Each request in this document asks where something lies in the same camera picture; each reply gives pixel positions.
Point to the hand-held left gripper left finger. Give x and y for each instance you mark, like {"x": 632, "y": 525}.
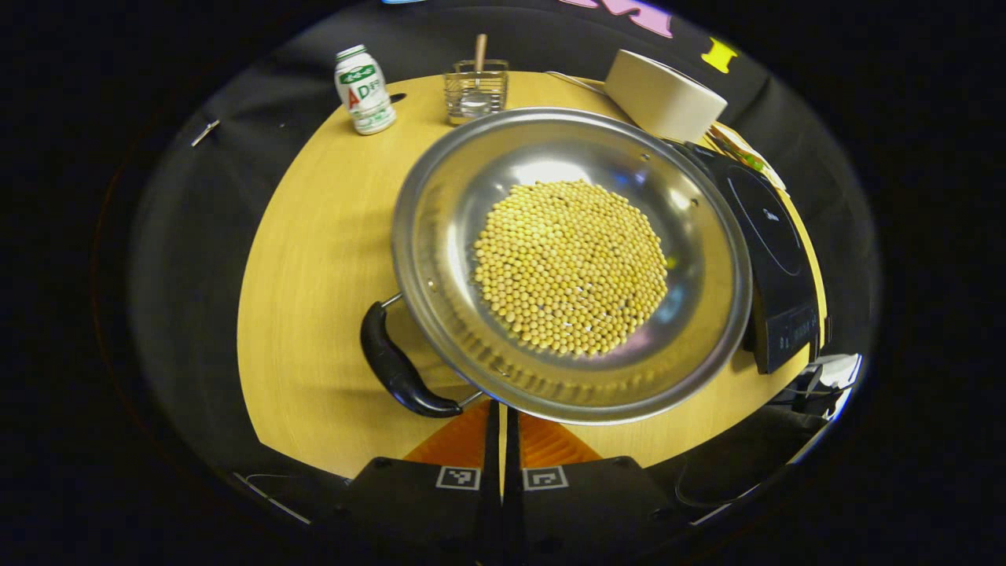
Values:
{"x": 424, "y": 503}

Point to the white toaster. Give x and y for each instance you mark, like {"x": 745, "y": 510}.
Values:
{"x": 660, "y": 98}

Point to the white green-label drink bottle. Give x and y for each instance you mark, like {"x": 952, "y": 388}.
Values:
{"x": 363, "y": 90}

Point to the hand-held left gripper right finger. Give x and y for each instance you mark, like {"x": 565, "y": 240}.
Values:
{"x": 589, "y": 503}

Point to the silver cloth clip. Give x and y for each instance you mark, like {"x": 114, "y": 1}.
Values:
{"x": 205, "y": 133}

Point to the stainless steel pot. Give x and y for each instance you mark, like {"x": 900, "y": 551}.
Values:
{"x": 448, "y": 236}

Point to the black induction cooktop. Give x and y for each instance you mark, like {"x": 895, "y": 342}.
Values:
{"x": 774, "y": 259}

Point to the pile of soybeans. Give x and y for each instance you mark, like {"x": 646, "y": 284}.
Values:
{"x": 570, "y": 267}

